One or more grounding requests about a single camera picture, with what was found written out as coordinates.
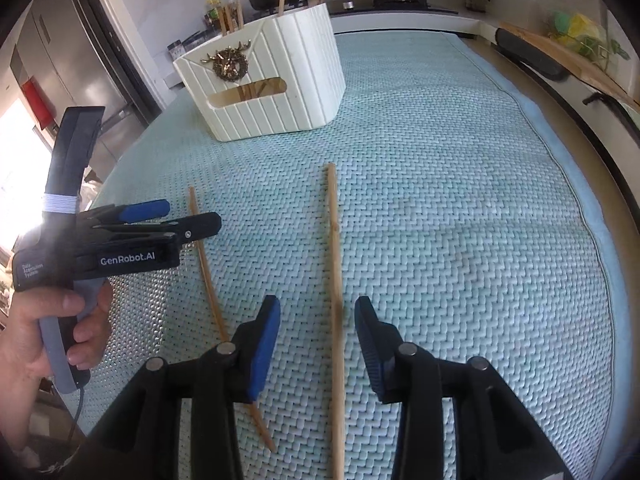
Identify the person's left hand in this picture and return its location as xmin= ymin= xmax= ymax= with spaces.
xmin=0 ymin=282 xmax=114 ymax=402

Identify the cream ribbed utensil holder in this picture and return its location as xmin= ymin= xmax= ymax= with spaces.
xmin=173 ymin=2 xmax=347 ymax=142

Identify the light blue tablecloth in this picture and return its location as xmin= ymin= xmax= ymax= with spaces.
xmin=460 ymin=35 xmax=626 ymax=411

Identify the green-capped sauce bottle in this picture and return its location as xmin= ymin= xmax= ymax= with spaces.
xmin=204 ymin=0 xmax=224 ymax=31

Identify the person's left forearm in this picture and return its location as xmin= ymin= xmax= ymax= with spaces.
xmin=0 ymin=377 xmax=56 ymax=467

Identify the black gas cooktop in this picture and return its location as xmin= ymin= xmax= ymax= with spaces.
xmin=300 ymin=0 xmax=459 ymax=16

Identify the red object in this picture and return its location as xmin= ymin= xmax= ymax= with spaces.
xmin=21 ymin=77 xmax=57 ymax=132

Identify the grey refrigerator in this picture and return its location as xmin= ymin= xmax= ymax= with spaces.
xmin=0 ymin=0 xmax=166 ymax=181

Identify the green and yellow bundle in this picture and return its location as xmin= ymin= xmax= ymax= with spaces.
xmin=551 ymin=10 xmax=632 ymax=62

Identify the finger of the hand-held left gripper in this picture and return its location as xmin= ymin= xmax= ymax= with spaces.
xmin=77 ymin=199 xmax=171 ymax=226
xmin=90 ymin=211 xmax=223 ymax=251

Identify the black oblong pad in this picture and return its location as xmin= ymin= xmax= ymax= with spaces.
xmin=495 ymin=27 xmax=571 ymax=82

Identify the wooden board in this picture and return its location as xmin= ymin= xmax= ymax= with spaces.
xmin=500 ymin=21 xmax=640 ymax=107

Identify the teal woven table mat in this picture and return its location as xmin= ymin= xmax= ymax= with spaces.
xmin=75 ymin=30 xmax=613 ymax=480

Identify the grey cable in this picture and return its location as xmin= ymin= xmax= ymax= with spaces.
xmin=67 ymin=385 xmax=86 ymax=444

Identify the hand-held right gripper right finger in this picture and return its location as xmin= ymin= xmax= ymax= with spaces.
xmin=354 ymin=296 xmax=573 ymax=480

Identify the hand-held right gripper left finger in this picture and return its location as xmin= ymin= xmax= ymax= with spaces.
xmin=75 ymin=295 xmax=282 ymax=480

